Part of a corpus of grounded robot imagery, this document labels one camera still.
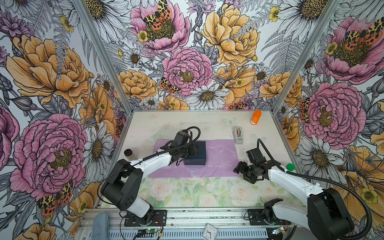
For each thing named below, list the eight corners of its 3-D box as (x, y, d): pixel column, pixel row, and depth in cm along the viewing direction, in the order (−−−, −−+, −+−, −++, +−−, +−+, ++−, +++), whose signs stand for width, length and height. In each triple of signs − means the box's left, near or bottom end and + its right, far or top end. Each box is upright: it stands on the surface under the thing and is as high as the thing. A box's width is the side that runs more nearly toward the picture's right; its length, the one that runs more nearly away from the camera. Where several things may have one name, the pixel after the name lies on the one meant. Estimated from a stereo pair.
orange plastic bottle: (250, 125, 116) (254, 115, 108) (249, 119, 120) (253, 110, 112) (258, 125, 116) (263, 115, 108) (256, 119, 120) (260, 110, 112)
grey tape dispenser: (235, 144, 104) (236, 140, 101) (232, 130, 112) (233, 126, 109) (243, 144, 104) (245, 140, 101) (240, 130, 112) (241, 126, 109)
